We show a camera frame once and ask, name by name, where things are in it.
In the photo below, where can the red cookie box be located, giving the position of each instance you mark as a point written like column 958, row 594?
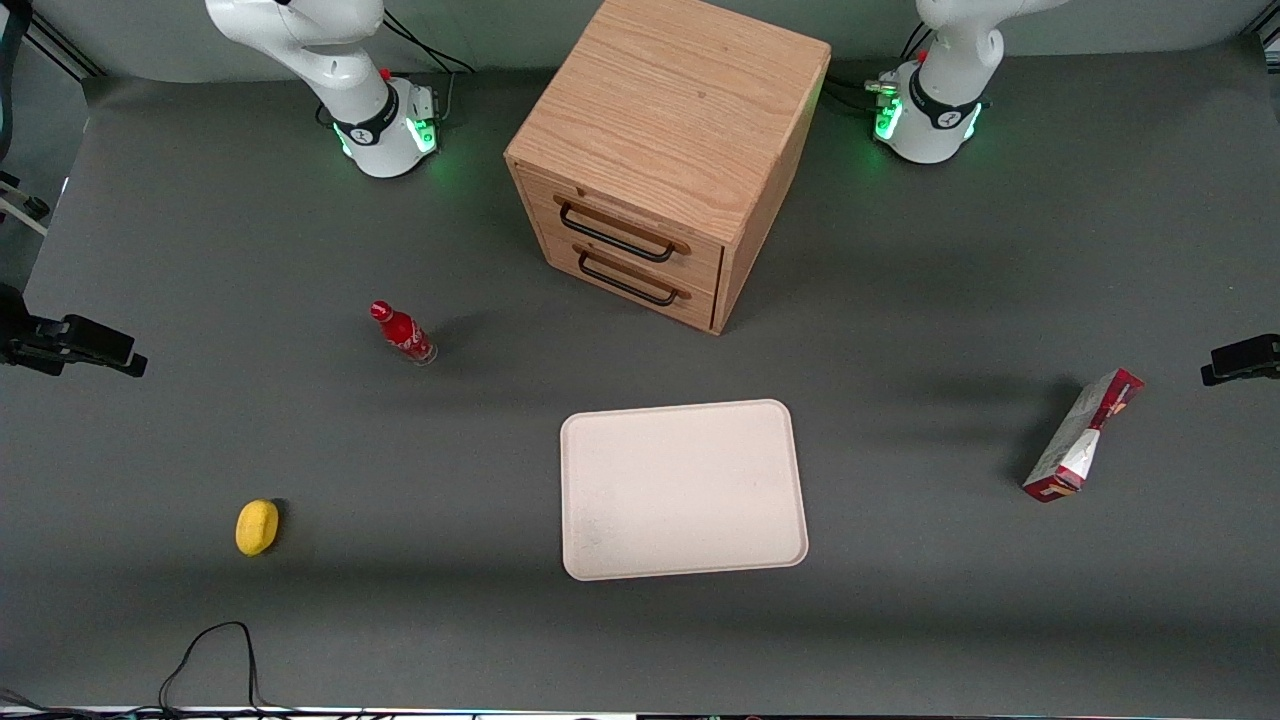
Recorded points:
column 1080, row 435

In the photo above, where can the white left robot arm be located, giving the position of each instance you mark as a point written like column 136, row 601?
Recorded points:
column 935, row 110

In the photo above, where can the cream rectangular tray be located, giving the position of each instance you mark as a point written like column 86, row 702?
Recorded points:
column 683, row 490

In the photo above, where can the red cola bottle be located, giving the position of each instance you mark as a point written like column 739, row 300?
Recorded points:
column 403, row 333

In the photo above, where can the wooden two-drawer cabinet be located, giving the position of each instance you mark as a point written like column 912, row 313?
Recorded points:
column 670, row 110

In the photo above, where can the yellow lemon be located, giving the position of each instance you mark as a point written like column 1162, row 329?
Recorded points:
column 256, row 527

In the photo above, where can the white and black stand foot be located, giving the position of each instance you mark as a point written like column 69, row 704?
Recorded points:
column 22, row 208

